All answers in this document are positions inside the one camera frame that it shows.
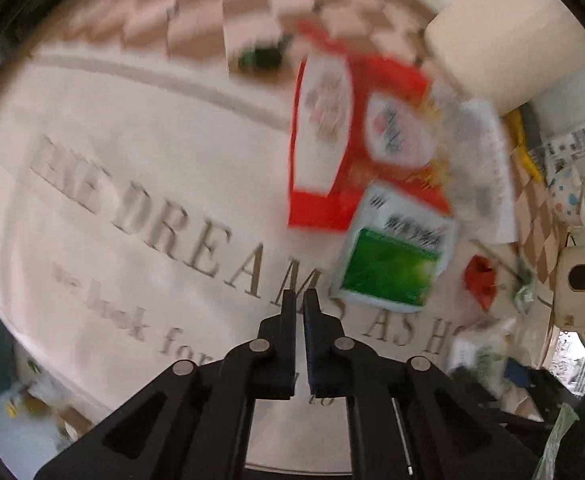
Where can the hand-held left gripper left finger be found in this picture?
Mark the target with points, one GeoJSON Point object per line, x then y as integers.
{"type": "Point", "coordinates": [288, 345]}

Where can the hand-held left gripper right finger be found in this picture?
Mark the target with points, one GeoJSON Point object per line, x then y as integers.
{"type": "Point", "coordinates": [317, 345]}

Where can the green and white packet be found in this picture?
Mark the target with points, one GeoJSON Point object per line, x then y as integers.
{"type": "Point", "coordinates": [397, 260]}

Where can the red and white snack bag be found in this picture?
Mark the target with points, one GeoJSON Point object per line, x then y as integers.
{"type": "Point", "coordinates": [387, 80]}

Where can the white plastic bag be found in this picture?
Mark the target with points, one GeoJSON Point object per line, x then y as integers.
{"type": "Point", "coordinates": [492, 355]}

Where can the small red wrapper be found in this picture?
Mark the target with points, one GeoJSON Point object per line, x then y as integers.
{"type": "Point", "coordinates": [479, 275]}

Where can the cardboard box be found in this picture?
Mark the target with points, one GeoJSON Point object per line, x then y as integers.
{"type": "Point", "coordinates": [75, 425]}

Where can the green plastic strip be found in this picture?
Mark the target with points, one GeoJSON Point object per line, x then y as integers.
{"type": "Point", "coordinates": [557, 440]}

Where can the cream printed tablecloth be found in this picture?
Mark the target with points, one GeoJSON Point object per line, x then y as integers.
{"type": "Point", "coordinates": [122, 135]}

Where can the cream device with dark hole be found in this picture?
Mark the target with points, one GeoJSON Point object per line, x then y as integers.
{"type": "Point", "coordinates": [582, 300]}

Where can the yellow object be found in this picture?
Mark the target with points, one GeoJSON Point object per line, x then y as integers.
{"type": "Point", "coordinates": [522, 145]}

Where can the dark green object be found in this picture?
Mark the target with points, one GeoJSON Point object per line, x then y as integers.
{"type": "Point", "coordinates": [262, 55]}

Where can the printed paper packet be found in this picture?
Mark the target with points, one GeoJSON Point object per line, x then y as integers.
{"type": "Point", "coordinates": [572, 142]}

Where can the cream box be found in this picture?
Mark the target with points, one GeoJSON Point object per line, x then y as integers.
{"type": "Point", "coordinates": [512, 45]}

